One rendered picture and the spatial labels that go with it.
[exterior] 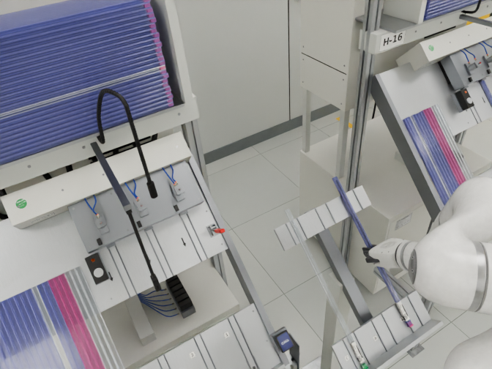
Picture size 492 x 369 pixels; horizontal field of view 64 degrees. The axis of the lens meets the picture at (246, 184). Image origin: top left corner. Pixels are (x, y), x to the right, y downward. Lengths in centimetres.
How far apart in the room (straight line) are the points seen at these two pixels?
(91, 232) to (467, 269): 87
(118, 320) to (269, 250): 117
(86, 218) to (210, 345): 50
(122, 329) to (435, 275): 118
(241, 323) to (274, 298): 105
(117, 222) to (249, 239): 152
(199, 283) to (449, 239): 112
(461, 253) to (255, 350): 78
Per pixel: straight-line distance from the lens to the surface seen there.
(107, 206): 113
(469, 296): 63
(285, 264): 240
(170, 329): 151
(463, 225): 67
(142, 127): 110
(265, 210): 271
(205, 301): 154
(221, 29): 283
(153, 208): 113
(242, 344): 124
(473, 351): 69
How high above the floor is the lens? 188
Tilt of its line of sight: 40 degrees down
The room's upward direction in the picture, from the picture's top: 6 degrees counter-clockwise
